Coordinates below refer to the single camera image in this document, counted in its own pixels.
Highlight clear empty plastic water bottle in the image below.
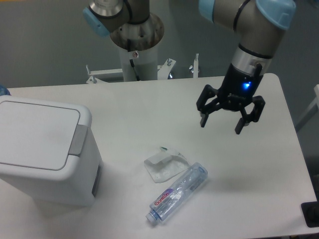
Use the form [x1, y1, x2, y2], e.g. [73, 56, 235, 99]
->
[146, 163, 208, 225]

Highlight white furniture at right edge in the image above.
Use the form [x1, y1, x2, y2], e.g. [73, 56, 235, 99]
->
[295, 84, 319, 132]

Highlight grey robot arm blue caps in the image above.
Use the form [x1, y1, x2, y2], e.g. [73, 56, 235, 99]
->
[83, 0, 296, 134]

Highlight clear crumpled plastic wrapper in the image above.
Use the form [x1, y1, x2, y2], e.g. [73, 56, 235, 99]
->
[144, 146, 190, 183]

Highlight white push-lid trash can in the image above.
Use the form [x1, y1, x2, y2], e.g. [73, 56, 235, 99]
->
[0, 96, 103, 206]

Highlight black device at table edge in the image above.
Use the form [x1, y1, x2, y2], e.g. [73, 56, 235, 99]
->
[301, 201, 319, 228]

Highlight blue object at left edge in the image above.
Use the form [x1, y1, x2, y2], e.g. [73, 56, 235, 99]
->
[0, 85, 11, 96]

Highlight black cable on pedestal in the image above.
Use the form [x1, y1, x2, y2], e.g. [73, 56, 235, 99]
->
[127, 38, 141, 82]

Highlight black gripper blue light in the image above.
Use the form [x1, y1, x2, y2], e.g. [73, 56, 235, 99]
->
[196, 63, 265, 134]

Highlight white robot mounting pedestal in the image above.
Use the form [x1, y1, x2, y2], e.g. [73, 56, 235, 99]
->
[110, 13, 165, 82]

